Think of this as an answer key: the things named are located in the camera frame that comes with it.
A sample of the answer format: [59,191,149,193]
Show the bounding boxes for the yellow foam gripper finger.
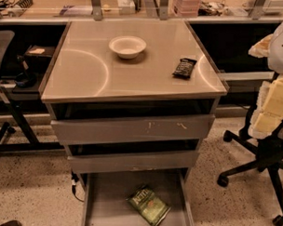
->
[248,33,273,59]
[248,75,283,140]

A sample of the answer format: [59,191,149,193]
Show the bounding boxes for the green jalapeno chip bag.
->
[127,185,170,226]

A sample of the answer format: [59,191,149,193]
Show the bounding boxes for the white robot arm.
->
[248,21,283,140]

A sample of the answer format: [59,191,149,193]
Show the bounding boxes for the grey middle drawer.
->
[68,150,199,174]

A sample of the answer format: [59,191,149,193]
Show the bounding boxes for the grey drawer cabinet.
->
[34,15,232,226]

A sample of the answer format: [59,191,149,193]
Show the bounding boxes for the grey top drawer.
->
[51,114,215,145]

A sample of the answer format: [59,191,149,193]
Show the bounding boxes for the grey open bottom drawer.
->
[82,169,194,226]

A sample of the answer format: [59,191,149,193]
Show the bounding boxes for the white device on bench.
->
[263,0,283,14]

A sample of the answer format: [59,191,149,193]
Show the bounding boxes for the black office chair right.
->
[217,105,283,226]

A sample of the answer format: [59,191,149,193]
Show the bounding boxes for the dark snack bar wrapper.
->
[173,58,197,79]

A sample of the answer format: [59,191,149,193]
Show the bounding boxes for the pink stacked containers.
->
[172,0,201,17]

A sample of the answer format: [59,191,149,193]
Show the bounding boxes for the white ceramic bowl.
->
[108,36,147,60]

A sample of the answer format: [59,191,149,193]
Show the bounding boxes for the white tissue box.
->
[117,0,136,15]

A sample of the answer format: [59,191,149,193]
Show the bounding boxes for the black box with label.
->
[24,45,55,73]

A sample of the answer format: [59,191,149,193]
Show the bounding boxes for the black coiled tool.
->
[8,0,34,18]

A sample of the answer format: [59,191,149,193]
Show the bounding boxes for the long grey workbench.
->
[0,0,283,26]

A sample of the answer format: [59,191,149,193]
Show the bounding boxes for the black cable with plug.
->
[70,171,87,203]

